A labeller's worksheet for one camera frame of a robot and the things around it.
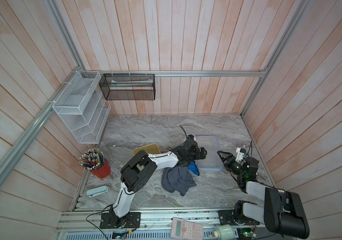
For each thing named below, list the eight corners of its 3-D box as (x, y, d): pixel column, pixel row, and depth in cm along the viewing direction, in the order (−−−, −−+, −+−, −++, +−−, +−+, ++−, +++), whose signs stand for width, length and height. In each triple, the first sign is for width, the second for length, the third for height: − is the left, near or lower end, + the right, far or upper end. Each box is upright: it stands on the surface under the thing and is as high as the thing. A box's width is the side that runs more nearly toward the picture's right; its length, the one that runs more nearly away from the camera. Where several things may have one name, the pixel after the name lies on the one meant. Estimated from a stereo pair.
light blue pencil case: (89, 198, 82) (86, 196, 79) (89, 192, 84) (86, 190, 81) (108, 192, 84) (106, 189, 81) (108, 186, 86) (105, 184, 83)
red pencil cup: (90, 180, 89) (75, 166, 74) (96, 163, 96) (83, 147, 81) (108, 180, 89) (96, 166, 74) (112, 163, 96) (102, 147, 81)
